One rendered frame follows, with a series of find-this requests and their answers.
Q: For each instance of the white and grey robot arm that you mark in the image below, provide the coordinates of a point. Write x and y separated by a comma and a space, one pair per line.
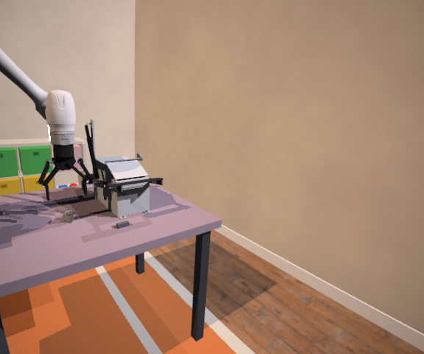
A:
58, 105

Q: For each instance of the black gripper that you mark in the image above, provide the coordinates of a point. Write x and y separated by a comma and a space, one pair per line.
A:
61, 162

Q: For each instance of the grey metal cylinder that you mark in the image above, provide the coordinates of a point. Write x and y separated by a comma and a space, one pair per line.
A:
69, 216

